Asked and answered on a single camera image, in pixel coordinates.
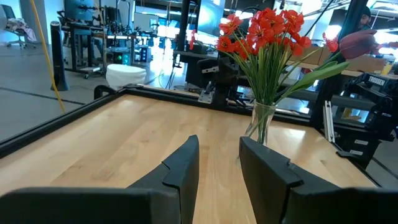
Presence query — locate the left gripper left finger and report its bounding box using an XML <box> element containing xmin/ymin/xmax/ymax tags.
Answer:
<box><xmin>0</xmin><ymin>134</ymin><xmax>200</xmax><ymax>224</ymax></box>

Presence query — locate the red flower spray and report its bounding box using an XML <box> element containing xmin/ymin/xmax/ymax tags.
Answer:
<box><xmin>216</xmin><ymin>13</ymin><xmax>280</xmax><ymax>138</ymax></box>
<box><xmin>248</xmin><ymin>7</ymin><xmax>340</xmax><ymax>138</ymax></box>

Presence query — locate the office chair with clothes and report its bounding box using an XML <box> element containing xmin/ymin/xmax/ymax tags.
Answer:
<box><xmin>0</xmin><ymin>4</ymin><xmax>38</xmax><ymax>49</ymax></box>

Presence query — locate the black tower fan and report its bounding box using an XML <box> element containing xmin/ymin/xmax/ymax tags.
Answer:
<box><xmin>50</xmin><ymin>21</ymin><xmax>70</xmax><ymax>92</ymax></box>

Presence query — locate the white container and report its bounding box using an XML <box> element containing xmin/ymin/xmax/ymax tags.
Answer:
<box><xmin>105</xmin><ymin>63</ymin><xmax>147</xmax><ymax>91</ymax></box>

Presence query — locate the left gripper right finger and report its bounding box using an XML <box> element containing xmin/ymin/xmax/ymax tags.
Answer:
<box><xmin>238</xmin><ymin>136</ymin><xmax>398</xmax><ymax>224</ymax></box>

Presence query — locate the black boxy device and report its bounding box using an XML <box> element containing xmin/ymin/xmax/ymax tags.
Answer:
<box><xmin>197</xmin><ymin>57</ymin><xmax>241</xmax><ymax>108</ymax></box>

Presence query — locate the silver aluminium bar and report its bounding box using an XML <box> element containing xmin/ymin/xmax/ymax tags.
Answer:
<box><xmin>322</xmin><ymin>100</ymin><xmax>336</xmax><ymax>143</ymax></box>

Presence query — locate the clear glass vase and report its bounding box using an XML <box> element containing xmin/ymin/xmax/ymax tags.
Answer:
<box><xmin>244</xmin><ymin>101</ymin><xmax>278</xmax><ymax>147</ymax></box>

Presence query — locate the dark red tulip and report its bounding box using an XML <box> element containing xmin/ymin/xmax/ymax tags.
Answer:
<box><xmin>273</xmin><ymin>29</ymin><xmax>379</xmax><ymax>106</ymax></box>

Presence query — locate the cardboard box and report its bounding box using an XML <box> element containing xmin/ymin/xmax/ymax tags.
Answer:
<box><xmin>294</xmin><ymin>46</ymin><xmax>388</xmax><ymax>74</ymax></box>

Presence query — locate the person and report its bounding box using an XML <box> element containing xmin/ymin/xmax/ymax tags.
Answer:
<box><xmin>356</xmin><ymin>5</ymin><xmax>376</xmax><ymax>32</ymax></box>

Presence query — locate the yellow cable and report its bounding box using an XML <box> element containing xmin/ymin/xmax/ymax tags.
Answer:
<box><xmin>29</xmin><ymin>0</ymin><xmax>67</xmax><ymax>114</ymax></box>

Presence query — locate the black equipment cart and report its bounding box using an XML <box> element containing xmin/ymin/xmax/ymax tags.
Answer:
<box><xmin>60</xmin><ymin>0</ymin><xmax>108</xmax><ymax>78</ymax></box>

